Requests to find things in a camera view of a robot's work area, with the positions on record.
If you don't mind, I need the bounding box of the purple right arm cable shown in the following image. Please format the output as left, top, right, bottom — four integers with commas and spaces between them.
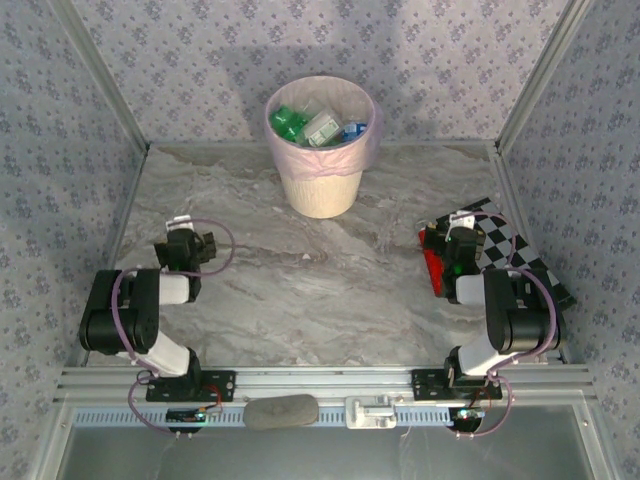
453, 213, 557, 439

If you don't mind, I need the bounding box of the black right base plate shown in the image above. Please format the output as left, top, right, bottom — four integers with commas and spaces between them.
410, 368, 504, 401

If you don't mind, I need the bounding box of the aluminium front rail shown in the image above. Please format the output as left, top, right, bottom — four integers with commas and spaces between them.
53, 366, 599, 404

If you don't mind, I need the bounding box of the left circuit board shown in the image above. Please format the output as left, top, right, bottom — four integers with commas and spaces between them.
166, 407, 210, 425

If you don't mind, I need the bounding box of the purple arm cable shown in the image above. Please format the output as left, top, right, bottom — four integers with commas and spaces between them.
110, 218, 237, 439
453, 213, 557, 439

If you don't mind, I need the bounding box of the aluminium frame post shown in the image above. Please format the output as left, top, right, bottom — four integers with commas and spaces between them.
493, 0, 597, 151
49, 0, 152, 151

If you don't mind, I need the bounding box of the aluminium side rail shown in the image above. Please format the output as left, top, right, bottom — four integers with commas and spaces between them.
69, 142, 152, 369
488, 142, 574, 364

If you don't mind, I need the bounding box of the green bottle yellow cap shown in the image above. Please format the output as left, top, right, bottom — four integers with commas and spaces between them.
282, 117, 310, 146
269, 104, 301, 136

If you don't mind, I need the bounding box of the grey metal panel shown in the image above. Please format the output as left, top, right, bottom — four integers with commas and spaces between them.
59, 405, 619, 480

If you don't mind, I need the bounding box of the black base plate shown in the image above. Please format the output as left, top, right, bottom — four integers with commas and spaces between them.
410, 368, 504, 401
145, 368, 237, 404

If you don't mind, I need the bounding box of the grey oval pad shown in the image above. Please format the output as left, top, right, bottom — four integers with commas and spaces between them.
242, 393, 321, 432

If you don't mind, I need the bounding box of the pink plastic bin liner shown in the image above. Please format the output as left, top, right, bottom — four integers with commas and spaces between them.
264, 74, 385, 178

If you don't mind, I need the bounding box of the white clamp bracket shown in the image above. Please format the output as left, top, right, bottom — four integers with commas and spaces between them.
344, 393, 399, 430

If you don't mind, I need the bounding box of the red plastic object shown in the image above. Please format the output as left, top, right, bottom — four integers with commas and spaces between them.
422, 227, 447, 299

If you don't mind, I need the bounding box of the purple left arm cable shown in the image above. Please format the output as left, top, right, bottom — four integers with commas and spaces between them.
110, 218, 237, 439

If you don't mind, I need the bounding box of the blue label bottle white cap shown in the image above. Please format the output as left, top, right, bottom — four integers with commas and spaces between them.
339, 121, 370, 145

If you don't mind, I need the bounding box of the black white checkerboard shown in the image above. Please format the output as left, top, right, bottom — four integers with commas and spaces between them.
432, 197, 579, 309

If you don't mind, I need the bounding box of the white ribbed waste bin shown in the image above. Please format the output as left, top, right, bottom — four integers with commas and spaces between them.
281, 167, 365, 220

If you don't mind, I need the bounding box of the white green label bottle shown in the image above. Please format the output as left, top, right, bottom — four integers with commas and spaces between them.
301, 110, 342, 149

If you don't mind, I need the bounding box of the slotted grey strip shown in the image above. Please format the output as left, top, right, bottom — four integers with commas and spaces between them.
73, 408, 454, 427

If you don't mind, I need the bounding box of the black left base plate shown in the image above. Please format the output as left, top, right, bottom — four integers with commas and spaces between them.
145, 368, 237, 404

